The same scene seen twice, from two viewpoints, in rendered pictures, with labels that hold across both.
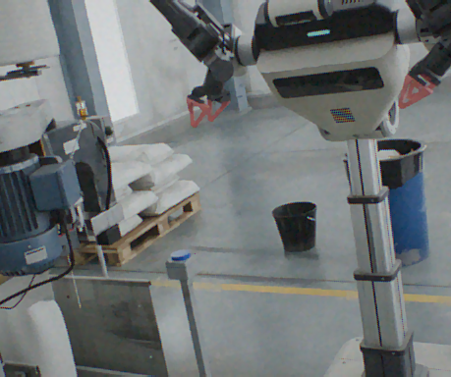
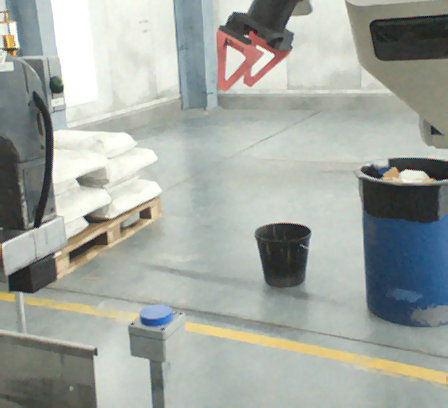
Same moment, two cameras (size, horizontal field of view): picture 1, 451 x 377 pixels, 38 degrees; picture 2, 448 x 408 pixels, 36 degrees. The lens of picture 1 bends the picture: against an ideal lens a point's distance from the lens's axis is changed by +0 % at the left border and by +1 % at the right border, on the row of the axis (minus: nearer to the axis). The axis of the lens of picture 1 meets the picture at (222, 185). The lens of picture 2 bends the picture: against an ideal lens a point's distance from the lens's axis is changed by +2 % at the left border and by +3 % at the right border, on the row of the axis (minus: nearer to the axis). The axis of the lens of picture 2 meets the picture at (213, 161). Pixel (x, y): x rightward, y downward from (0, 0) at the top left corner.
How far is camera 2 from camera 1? 0.83 m
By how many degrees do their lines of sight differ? 4
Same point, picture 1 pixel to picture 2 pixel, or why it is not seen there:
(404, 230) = (433, 278)
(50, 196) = not seen: outside the picture
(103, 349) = not seen: outside the picture
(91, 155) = (18, 124)
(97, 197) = (21, 203)
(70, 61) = (21, 25)
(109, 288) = (25, 352)
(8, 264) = not seen: outside the picture
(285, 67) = not seen: outside the picture
